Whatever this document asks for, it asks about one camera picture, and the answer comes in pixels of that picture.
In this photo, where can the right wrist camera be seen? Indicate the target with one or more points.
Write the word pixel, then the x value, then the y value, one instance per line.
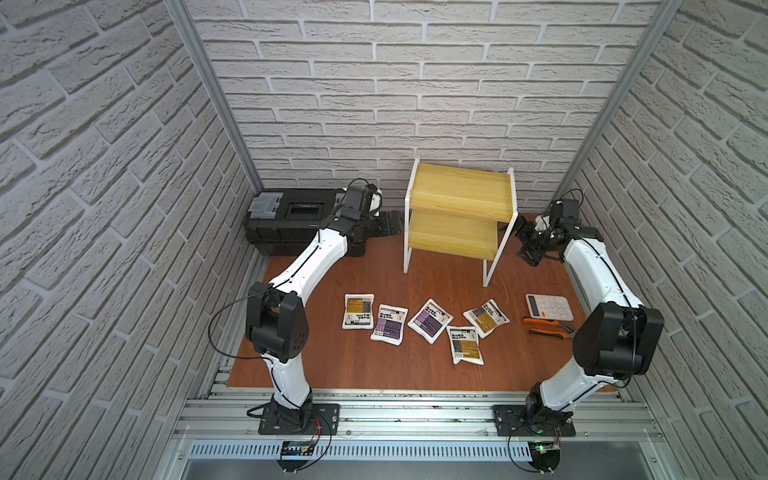
pixel 564 212

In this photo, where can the white calculator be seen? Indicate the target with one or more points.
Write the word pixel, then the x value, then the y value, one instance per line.
pixel 549 307

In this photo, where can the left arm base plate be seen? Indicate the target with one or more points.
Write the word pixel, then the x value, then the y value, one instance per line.
pixel 309 419

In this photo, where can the aluminium rail frame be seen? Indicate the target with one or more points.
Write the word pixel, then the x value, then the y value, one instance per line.
pixel 408 411

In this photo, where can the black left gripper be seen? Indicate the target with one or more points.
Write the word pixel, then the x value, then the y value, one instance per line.
pixel 377 223

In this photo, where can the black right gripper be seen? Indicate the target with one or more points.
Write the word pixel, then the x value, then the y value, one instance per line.
pixel 533 257

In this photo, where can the purple coffee bag middle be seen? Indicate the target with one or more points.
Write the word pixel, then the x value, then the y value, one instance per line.
pixel 430 321

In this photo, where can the yellow coffee bag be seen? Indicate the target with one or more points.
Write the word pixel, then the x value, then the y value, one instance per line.
pixel 486 318
pixel 464 343
pixel 358 313

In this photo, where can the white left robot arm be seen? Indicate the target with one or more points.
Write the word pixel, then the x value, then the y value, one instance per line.
pixel 276 322

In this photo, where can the purple coffee bag left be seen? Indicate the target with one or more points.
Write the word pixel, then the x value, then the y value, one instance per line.
pixel 389 327

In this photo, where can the left controller board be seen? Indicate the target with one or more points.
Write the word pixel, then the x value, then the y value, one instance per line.
pixel 296 454

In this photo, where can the purple coffee bag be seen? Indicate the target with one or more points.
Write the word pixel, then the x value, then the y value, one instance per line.
pixel 389 327
pixel 430 321

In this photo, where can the yellow coffee bag bottom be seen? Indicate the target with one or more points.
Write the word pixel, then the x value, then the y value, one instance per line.
pixel 464 343

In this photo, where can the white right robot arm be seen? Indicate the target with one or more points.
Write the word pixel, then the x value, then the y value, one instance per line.
pixel 619 337

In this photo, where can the white frame wooden shelf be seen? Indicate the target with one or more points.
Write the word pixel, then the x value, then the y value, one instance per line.
pixel 457 211

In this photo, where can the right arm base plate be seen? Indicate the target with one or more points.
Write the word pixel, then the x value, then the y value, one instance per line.
pixel 517 420

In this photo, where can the right controller board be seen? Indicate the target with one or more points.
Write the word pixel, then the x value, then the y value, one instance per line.
pixel 545 457

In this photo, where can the controller board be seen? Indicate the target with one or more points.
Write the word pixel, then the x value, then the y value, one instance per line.
pixel 296 454
pixel 545 457

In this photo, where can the black plastic toolbox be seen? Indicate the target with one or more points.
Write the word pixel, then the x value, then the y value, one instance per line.
pixel 283 222

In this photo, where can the orange handled pliers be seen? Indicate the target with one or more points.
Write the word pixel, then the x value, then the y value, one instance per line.
pixel 549 328

